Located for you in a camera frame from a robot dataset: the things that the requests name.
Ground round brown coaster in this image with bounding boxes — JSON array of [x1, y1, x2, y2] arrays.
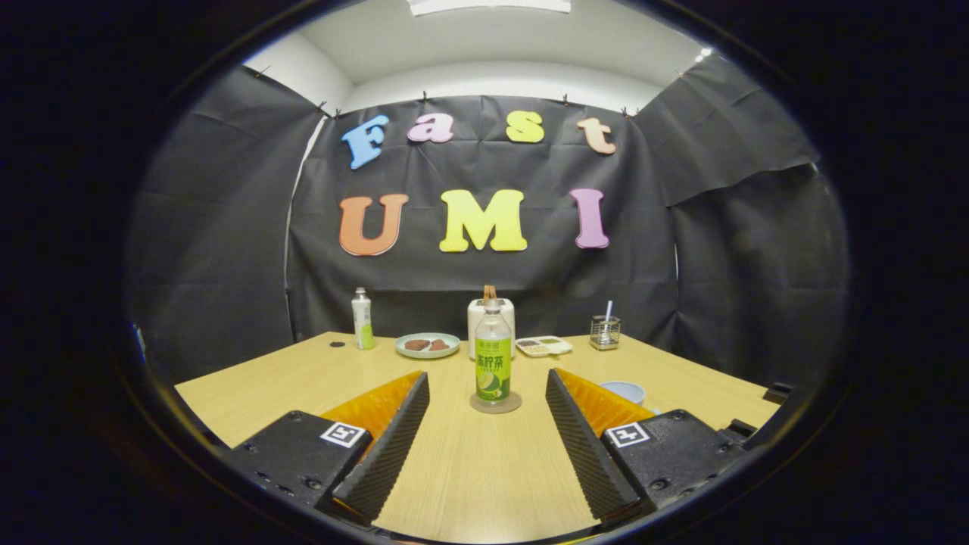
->
[[469, 390, 523, 415]]

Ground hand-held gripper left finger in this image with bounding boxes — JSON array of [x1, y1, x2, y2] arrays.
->
[[227, 369, 431, 528]]

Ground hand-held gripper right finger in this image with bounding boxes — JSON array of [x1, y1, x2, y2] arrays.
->
[[545, 368, 746, 528]]

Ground green label juice bottle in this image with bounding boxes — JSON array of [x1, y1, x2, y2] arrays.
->
[[474, 298, 513, 410]]

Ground pale blue cup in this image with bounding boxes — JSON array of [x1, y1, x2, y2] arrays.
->
[[600, 381, 647, 406]]

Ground pale green plate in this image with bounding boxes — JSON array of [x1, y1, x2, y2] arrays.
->
[[394, 332, 461, 360]]

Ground white divided tray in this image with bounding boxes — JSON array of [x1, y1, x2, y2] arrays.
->
[[515, 335, 574, 358]]

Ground wooden table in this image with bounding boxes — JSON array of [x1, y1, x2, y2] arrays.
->
[[174, 331, 782, 544]]

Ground small white green bottle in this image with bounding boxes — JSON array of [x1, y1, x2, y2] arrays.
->
[[351, 287, 376, 350]]

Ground cream toaster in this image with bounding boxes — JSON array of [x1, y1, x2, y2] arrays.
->
[[467, 285, 516, 361]]

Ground black backdrop cloth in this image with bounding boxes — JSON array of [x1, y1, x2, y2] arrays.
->
[[125, 53, 850, 391]]

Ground wire mesh holder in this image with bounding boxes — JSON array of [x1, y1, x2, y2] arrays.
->
[[590, 316, 622, 351]]

